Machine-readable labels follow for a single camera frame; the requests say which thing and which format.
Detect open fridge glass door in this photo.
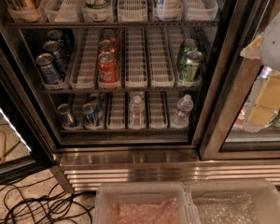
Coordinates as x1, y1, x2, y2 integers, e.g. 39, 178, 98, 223
0, 48, 53, 185

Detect blue pepsi can middle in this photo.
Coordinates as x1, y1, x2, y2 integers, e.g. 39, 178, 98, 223
43, 40, 68, 73

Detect blue pepsi can front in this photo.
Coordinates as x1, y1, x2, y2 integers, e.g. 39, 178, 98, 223
35, 53, 63, 85

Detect water bottle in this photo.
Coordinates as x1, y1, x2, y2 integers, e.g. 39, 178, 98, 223
172, 94, 193, 128
129, 95, 146, 129

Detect black cables on floor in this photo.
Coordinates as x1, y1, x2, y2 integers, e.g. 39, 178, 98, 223
0, 175, 96, 224

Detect red coca cola can rear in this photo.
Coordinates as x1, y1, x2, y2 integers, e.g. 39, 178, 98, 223
101, 29, 117, 42

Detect red coca cola can front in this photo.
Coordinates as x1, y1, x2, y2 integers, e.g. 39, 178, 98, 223
97, 52, 119, 84

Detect red coca cola can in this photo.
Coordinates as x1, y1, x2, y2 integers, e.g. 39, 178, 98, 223
98, 40, 116, 53
101, 29, 117, 42
97, 52, 119, 84

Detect water bottle bottom centre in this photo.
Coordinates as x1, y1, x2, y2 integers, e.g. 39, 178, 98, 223
129, 95, 146, 129

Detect red coca cola can middle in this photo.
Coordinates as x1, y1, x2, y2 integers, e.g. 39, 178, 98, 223
98, 40, 116, 53

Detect blue pepsi can rear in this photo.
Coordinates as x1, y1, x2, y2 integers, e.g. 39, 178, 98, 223
48, 30, 73, 55

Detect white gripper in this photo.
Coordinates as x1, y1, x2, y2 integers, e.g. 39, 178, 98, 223
240, 11, 280, 127

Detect blue redbull can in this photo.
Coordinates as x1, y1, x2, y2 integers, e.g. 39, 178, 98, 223
89, 93, 104, 119
82, 103, 98, 127
58, 104, 77, 128

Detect clear bin pink bubble wrap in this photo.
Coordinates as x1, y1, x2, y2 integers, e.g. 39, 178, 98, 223
93, 182, 195, 224

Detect blue pepsi can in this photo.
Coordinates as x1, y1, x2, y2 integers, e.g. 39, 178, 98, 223
48, 30, 73, 55
35, 53, 63, 85
43, 40, 68, 73

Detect water bottle bottom right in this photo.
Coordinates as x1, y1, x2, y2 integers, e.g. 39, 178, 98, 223
172, 94, 193, 128

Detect closed right fridge door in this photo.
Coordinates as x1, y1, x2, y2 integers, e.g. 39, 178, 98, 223
193, 0, 280, 160

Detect green soda can rear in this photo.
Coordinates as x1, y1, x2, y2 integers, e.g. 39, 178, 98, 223
176, 38, 199, 72

